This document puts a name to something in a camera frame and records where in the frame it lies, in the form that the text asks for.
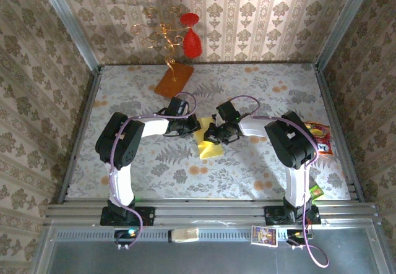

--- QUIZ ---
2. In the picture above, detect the yellow paper sheet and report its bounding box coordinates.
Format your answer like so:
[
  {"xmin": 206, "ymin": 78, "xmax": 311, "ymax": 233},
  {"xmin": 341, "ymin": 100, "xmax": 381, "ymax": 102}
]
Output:
[{"xmin": 193, "ymin": 116, "xmax": 224, "ymax": 160}]

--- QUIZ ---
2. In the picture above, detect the floral patterned table cover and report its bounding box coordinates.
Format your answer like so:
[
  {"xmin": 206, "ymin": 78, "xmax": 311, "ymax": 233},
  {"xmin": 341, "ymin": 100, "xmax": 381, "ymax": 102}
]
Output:
[{"xmin": 66, "ymin": 63, "xmax": 353, "ymax": 200}]

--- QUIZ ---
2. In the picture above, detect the red wine glass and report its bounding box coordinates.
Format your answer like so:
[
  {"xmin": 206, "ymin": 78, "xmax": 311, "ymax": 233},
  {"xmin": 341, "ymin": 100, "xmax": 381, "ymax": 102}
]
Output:
[{"xmin": 179, "ymin": 12, "xmax": 204, "ymax": 59}]

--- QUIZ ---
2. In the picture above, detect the red and yellow snack bag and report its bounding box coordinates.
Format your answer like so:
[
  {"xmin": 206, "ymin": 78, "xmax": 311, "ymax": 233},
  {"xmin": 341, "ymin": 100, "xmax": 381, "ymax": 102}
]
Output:
[{"xmin": 303, "ymin": 121, "xmax": 334, "ymax": 155}]

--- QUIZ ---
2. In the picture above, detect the colourful card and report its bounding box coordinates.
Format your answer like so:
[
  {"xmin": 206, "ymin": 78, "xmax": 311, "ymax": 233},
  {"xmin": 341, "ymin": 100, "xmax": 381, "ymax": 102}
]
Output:
[{"xmin": 250, "ymin": 225, "xmax": 278, "ymax": 248}]

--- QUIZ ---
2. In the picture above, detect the grey metal shelf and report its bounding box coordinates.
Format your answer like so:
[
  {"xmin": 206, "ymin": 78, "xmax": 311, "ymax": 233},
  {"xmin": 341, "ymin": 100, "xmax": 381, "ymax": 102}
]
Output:
[{"xmin": 30, "ymin": 221, "xmax": 396, "ymax": 274}]

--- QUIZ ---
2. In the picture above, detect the black connector box with LED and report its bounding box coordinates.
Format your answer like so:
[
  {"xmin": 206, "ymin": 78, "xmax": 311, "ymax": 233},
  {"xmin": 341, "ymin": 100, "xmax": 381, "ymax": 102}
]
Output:
[
  {"xmin": 286, "ymin": 229, "xmax": 313, "ymax": 247},
  {"xmin": 114, "ymin": 229, "xmax": 139, "ymax": 246}
]

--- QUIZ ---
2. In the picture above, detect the gold wire rack, wooden base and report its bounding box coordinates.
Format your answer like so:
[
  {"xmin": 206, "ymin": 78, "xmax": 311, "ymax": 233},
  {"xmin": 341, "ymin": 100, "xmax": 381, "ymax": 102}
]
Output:
[{"xmin": 131, "ymin": 6, "xmax": 195, "ymax": 101}]

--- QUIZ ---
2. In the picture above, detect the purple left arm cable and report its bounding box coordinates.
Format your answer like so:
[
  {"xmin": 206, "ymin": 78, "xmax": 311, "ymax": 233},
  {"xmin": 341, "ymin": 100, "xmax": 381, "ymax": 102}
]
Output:
[{"xmin": 106, "ymin": 92, "xmax": 198, "ymax": 252}]

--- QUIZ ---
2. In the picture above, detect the long aluminium base rail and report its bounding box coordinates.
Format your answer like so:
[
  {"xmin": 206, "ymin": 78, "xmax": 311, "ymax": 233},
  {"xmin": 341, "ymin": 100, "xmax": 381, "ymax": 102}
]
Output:
[{"xmin": 43, "ymin": 199, "xmax": 380, "ymax": 227}]

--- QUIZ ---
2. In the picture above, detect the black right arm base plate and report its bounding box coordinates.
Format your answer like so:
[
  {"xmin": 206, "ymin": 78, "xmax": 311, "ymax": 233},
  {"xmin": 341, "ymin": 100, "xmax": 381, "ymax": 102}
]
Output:
[{"xmin": 264, "ymin": 205, "xmax": 322, "ymax": 225}]

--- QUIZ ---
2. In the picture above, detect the grey slotted cable duct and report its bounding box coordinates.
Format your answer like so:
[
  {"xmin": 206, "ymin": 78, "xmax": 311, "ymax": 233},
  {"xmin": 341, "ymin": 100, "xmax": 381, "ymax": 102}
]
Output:
[{"xmin": 51, "ymin": 226, "xmax": 377, "ymax": 241}]

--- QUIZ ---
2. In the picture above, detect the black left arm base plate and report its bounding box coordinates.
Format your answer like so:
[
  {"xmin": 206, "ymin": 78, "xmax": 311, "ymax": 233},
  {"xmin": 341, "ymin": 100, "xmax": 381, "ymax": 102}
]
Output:
[{"xmin": 100, "ymin": 205, "xmax": 155, "ymax": 227}]

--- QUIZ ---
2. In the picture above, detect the aluminium side rail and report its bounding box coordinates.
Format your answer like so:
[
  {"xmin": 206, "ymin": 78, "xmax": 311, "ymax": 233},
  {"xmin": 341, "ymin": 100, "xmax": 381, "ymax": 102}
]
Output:
[
  {"xmin": 314, "ymin": 63, "xmax": 366, "ymax": 203},
  {"xmin": 57, "ymin": 66, "xmax": 103, "ymax": 203}
]

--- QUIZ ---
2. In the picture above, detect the aluminium corner post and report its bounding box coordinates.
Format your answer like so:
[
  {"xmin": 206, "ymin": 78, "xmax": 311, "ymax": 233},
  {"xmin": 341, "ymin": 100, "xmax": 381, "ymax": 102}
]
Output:
[
  {"xmin": 315, "ymin": 0, "xmax": 377, "ymax": 71},
  {"xmin": 35, "ymin": 0, "xmax": 101, "ymax": 71}
]

